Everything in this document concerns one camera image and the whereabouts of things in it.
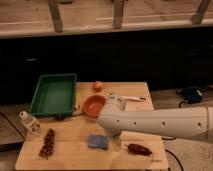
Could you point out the blue black device on floor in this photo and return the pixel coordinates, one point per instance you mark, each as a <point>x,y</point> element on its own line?
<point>190,94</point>

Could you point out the wooden table leg left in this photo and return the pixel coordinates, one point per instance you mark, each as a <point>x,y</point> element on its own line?
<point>55,14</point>

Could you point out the wooden table leg right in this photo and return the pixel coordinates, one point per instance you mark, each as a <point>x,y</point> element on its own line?
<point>199,14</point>

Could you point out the small orange fruit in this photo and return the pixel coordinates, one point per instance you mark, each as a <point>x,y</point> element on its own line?
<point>97,86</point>

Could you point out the wooden table leg middle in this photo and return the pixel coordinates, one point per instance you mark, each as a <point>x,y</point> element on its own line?
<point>118,13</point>

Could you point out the white handled brush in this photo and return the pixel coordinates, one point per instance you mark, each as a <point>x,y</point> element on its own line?
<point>134,98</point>

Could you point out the wooden table leg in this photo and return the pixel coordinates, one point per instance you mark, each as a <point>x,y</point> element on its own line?
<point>199,14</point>
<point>55,14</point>
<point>118,13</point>

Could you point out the green plastic tray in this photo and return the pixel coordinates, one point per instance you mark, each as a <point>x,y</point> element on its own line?
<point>55,96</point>

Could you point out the orange bowl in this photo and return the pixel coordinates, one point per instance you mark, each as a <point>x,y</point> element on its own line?
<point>93,105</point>

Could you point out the brown grape bunch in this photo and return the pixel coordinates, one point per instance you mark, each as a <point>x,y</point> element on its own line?
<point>48,146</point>

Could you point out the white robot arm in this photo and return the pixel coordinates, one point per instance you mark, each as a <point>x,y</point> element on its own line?
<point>194,123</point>

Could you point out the dried red chili pepper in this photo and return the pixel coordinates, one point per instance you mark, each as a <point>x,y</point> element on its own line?
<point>138,149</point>

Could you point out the blue sponge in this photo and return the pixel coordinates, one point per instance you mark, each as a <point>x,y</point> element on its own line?
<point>98,141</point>

